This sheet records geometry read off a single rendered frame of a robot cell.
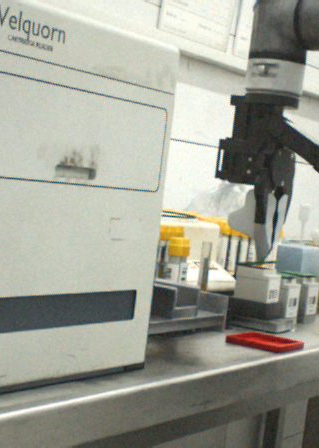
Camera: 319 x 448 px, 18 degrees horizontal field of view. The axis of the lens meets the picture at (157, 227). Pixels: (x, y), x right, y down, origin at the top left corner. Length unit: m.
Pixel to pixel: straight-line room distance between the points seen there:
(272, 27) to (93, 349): 0.57
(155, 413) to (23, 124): 0.29
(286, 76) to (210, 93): 0.99
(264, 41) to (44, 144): 0.56
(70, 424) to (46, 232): 0.15
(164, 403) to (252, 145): 0.47
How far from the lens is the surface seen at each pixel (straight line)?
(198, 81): 2.20
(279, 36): 1.28
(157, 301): 1.00
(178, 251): 1.12
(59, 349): 0.82
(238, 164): 1.28
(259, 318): 1.27
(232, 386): 1.01
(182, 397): 0.92
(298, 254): 1.47
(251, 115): 1.30
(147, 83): 0.88
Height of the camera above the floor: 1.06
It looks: 3 degrees down
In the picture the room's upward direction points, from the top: 7 degrees clockwise
